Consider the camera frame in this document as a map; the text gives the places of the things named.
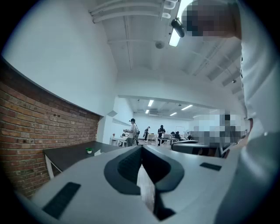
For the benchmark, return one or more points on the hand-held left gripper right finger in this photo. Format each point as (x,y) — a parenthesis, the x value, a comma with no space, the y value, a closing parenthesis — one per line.
(197,186)

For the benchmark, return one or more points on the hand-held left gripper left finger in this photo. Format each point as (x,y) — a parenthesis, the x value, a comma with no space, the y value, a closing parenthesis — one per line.
(92,186)

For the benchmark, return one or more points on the person's right forearm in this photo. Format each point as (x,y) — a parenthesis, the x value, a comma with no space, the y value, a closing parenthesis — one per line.
(250,129)

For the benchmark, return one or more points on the small green potted plant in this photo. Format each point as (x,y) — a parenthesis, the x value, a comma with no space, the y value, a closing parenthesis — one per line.
(89,150)

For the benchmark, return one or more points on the black office chair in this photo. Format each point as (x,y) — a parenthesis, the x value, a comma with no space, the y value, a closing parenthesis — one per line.
(183,145)

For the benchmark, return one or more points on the white table leg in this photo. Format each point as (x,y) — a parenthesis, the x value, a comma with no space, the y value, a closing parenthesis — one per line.
(50,168)

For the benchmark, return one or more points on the white table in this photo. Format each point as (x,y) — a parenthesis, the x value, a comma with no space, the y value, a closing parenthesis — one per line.
(168,138)
(119,138)

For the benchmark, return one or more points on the person's white t-shirt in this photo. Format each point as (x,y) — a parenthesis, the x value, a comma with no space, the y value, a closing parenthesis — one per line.
(258,76)

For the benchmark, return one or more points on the round ceiling smoke detector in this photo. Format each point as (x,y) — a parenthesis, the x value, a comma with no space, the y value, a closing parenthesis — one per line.
(159,44)

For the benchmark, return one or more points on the person's head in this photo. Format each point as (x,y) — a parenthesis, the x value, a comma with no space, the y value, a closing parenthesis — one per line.
(210,22)

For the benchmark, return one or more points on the white ceiling pipes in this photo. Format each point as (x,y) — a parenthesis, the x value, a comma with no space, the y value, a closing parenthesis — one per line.
(122,11)

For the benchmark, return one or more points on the black head-worn camera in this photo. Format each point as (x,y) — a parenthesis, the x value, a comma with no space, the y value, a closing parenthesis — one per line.
(178,27)

